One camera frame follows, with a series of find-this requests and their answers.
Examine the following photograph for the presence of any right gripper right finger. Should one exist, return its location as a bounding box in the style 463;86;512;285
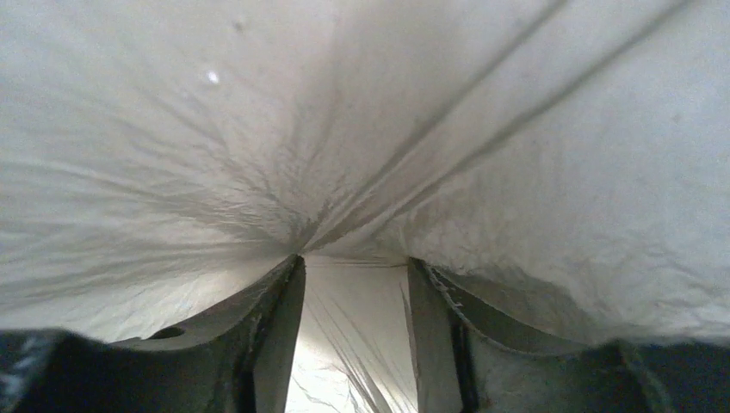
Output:
407;259;729;412

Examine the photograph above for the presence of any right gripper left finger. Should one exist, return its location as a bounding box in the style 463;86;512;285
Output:
1;256;306;412

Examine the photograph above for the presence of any dark translucent trash bag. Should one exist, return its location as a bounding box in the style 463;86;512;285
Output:
1;1;729;412

